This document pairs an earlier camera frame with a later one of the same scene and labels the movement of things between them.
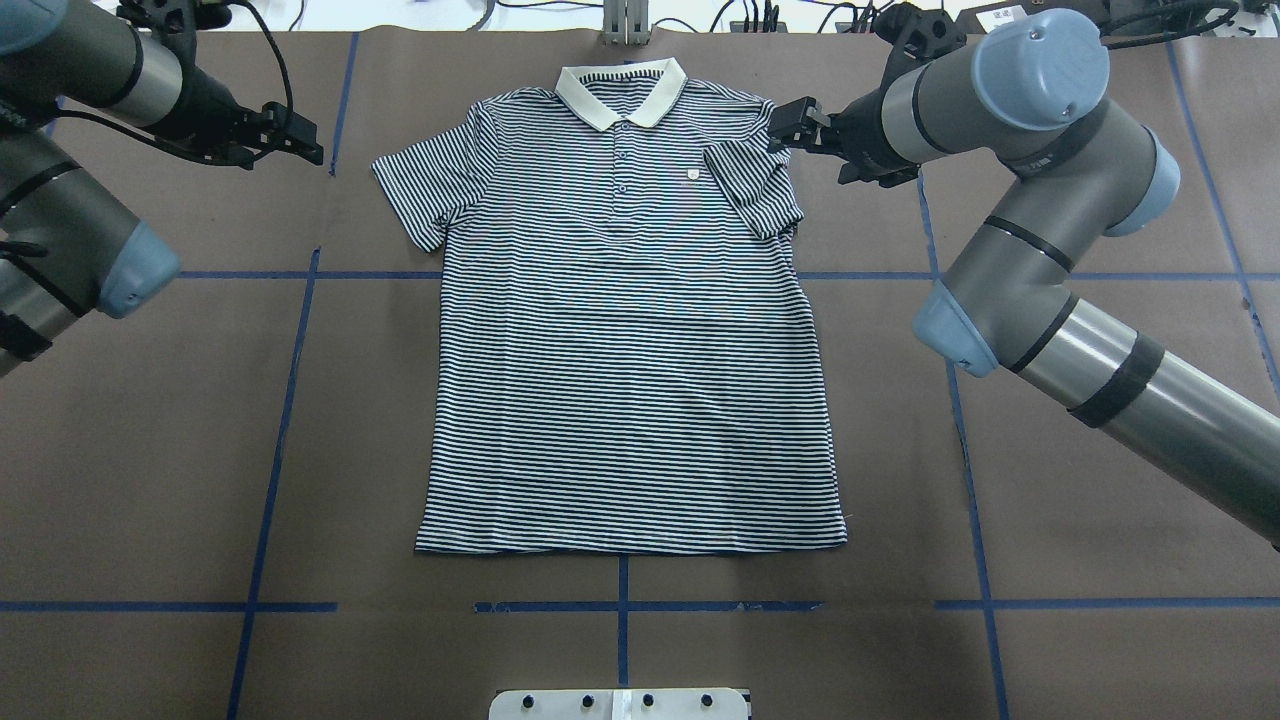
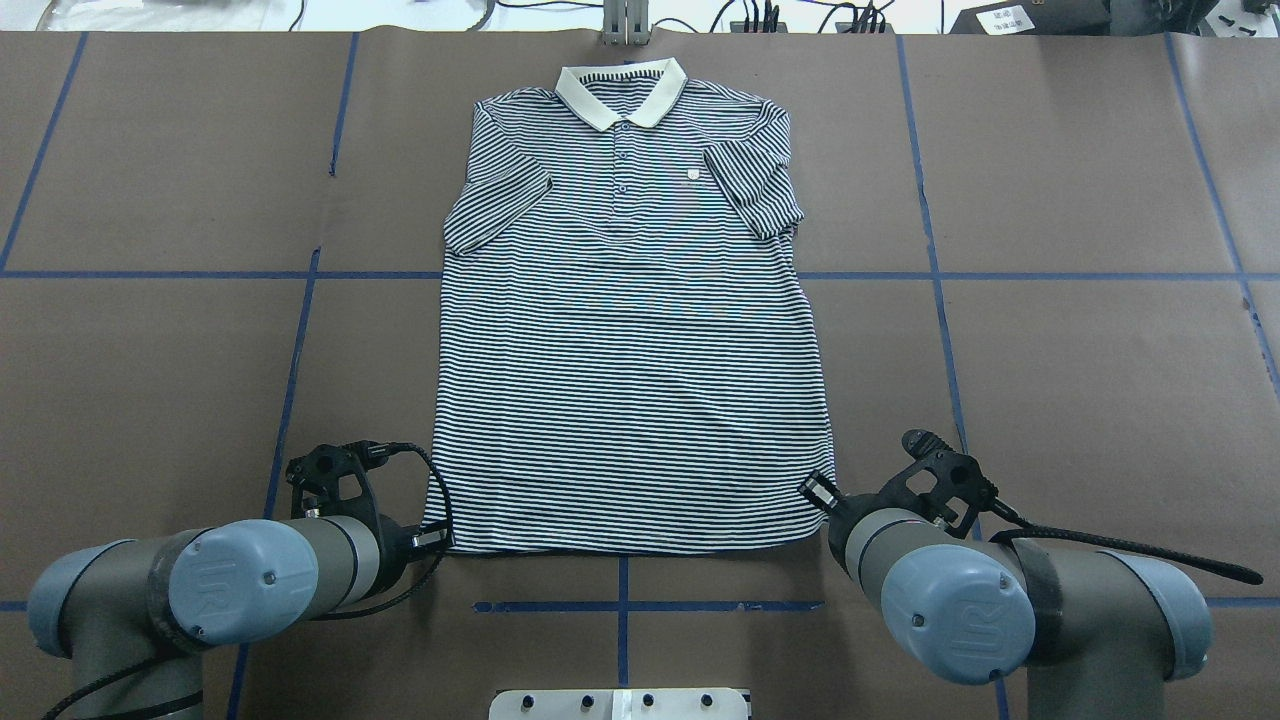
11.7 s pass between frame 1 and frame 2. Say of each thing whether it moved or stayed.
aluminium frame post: stayed
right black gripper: moved
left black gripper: moved
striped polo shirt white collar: stayed
